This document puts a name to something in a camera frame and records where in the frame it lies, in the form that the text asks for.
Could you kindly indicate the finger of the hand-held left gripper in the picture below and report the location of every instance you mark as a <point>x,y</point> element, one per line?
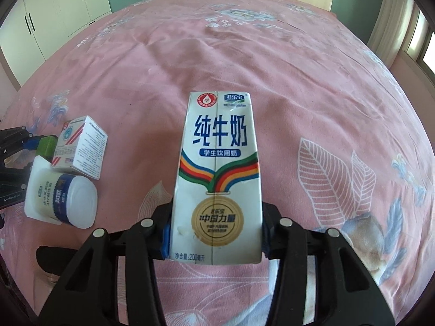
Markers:
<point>13,178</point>
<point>33,143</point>

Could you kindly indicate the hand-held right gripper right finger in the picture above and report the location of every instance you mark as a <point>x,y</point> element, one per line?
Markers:
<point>265,244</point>

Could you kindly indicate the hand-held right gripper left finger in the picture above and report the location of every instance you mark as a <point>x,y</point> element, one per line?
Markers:
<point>165,241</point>

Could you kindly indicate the small green box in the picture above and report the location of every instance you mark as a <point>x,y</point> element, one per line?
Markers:
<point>46,146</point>

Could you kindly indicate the white medicine box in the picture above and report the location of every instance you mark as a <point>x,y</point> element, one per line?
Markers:
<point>83,149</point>

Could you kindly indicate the white yogurt cup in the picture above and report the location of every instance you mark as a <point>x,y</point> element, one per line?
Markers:
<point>63,198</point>

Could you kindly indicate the white milk carton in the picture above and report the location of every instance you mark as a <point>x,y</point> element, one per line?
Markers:
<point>217,176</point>

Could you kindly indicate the white wardrobe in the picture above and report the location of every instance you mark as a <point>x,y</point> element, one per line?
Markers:
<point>51,10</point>

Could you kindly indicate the bed with pink floral quilt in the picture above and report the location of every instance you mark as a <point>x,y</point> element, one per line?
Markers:
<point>289,91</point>

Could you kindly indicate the window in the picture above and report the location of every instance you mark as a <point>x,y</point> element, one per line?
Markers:
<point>423,47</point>

